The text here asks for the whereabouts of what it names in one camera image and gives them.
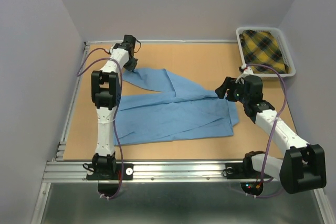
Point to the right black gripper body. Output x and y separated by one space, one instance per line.
239 95

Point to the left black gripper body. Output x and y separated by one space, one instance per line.
130 64

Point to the light blue long sleeve shirt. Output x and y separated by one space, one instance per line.
177 109

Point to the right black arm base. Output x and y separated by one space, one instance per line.
234 170

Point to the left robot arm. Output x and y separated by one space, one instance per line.
106 85

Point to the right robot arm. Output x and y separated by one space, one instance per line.
303 166

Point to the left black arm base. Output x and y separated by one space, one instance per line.
125 173

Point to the yellow plaid shirt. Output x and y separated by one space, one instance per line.
261 47

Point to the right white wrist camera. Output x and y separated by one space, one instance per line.
246 70

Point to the aluminium mounting rail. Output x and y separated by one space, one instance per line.
146 171

